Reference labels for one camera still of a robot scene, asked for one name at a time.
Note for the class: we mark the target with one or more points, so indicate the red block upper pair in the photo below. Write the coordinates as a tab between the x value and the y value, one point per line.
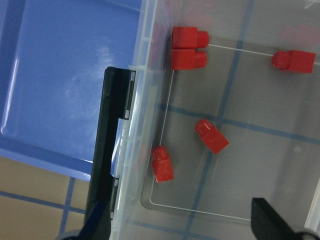
189	38

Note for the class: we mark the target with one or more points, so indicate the red block pair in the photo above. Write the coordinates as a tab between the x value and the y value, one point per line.
187	59
189	38

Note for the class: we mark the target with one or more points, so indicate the blue plastic tray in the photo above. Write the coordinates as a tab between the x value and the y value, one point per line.
53	55

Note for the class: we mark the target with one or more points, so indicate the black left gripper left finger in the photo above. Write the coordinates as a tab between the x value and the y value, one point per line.
98	224

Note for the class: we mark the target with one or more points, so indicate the red block lower pair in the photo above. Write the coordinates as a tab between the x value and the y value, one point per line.
187	59

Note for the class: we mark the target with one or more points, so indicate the clear plastic storage box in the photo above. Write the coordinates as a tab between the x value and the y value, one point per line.
270	117

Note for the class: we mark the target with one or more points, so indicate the black box latch handle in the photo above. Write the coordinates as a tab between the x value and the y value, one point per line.
115	104

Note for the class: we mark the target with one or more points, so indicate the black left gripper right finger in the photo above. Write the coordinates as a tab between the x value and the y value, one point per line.
266	223

